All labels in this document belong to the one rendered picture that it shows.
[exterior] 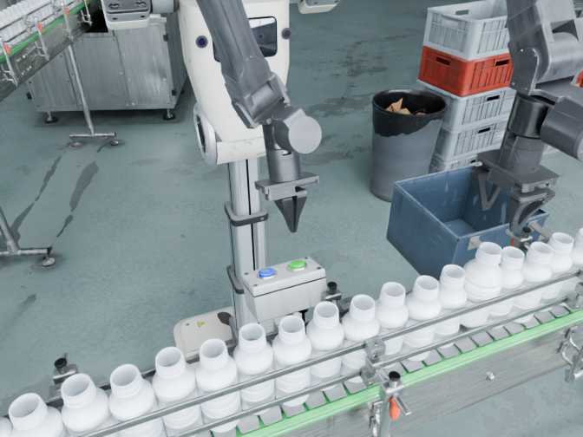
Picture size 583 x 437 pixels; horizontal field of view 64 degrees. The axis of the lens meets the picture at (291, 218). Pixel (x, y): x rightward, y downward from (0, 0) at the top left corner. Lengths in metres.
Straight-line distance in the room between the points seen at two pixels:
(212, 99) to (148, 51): 3.15
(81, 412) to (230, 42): 0.53
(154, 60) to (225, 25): 3.57
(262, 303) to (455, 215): 1.04
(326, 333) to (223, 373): 0.16
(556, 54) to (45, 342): 2.26
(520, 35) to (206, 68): 0.64
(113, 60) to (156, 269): 2.19
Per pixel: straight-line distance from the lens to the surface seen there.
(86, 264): 2.82
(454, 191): 1.66
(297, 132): 0.72
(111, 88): 4.41
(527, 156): 0.73
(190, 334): 1.93
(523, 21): 0.69
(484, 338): 0.97
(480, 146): 3.46
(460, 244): 1.30
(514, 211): 0.75
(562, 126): 0.67
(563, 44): 0.69
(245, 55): 0.72
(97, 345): 2.36
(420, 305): 0.80
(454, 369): 0.93
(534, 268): 0.94
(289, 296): 0.84
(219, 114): 1.11
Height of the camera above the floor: 1.68
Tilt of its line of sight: 35 degrees down
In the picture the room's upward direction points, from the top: straight up
